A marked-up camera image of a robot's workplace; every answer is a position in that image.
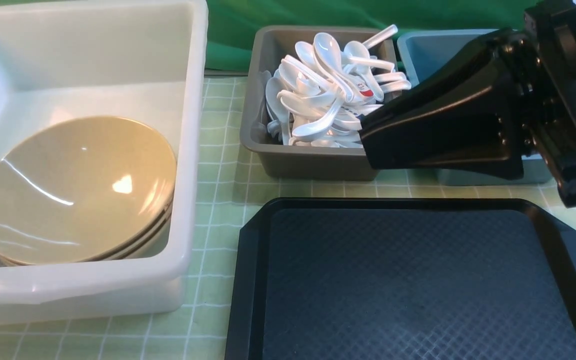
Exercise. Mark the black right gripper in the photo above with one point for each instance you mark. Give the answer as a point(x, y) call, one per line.
point(472, 113)

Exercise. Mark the white soup spoon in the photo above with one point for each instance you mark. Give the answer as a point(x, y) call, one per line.
point(329, 55)

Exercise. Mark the beige bowl in tub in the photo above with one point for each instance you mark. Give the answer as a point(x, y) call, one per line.
point(88, 158)
point(89, 230)

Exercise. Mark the blue chopstick bin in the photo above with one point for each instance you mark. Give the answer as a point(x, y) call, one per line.
point(423, 52)

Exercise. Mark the pile of white spoons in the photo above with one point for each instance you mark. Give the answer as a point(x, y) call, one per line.
point(306, 108)

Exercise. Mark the grey spoon bin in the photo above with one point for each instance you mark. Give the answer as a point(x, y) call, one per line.
point(270, 45)

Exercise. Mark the black serving tray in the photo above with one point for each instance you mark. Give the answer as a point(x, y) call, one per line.
point(403, 279)

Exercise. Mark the green backdrop cloth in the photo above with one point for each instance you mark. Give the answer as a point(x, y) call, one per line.
point(232, 24)

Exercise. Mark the green checked tablecloth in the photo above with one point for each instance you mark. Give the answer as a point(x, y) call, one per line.
point(232, 186)

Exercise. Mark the large white plastic tub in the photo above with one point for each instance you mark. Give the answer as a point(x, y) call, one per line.
point(139, 59)

